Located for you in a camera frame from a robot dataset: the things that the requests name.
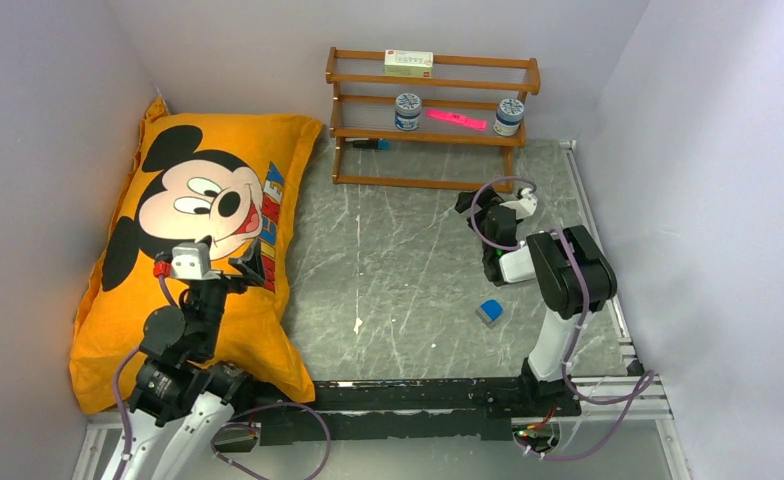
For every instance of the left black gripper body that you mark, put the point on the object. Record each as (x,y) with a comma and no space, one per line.
(208,301)

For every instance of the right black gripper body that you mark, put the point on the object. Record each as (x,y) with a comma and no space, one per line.
(481,220)

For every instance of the orange Mickey Mouse pillowcase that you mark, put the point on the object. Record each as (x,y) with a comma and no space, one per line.
(232,178)

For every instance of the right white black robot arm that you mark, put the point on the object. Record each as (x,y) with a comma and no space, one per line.
(573,276)

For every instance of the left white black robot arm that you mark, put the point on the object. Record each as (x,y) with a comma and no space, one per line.
(179,400)

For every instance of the right blue white jar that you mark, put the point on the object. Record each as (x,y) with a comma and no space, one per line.
(508,117)

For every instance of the blue white jar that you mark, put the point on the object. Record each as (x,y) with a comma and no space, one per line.
(508,117)
(408,108)

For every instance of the blue grey eraser block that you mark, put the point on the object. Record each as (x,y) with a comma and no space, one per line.
(489,312)

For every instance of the pink plastic strip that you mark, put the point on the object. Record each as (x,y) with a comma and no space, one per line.
(457,119)

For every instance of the left blue white jar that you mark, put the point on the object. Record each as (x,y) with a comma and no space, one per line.
(408,108)

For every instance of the black blue marker pen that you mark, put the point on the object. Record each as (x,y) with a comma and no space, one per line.
(369,144)

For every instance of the white green cardboard box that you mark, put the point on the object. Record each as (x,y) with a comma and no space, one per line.
(408,64)

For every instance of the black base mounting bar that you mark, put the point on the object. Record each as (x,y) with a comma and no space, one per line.
(489,408)

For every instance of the wooden three-tier shelf rack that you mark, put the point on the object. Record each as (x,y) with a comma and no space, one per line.
(363,107)

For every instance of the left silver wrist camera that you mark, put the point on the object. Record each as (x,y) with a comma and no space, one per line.
(190,261)

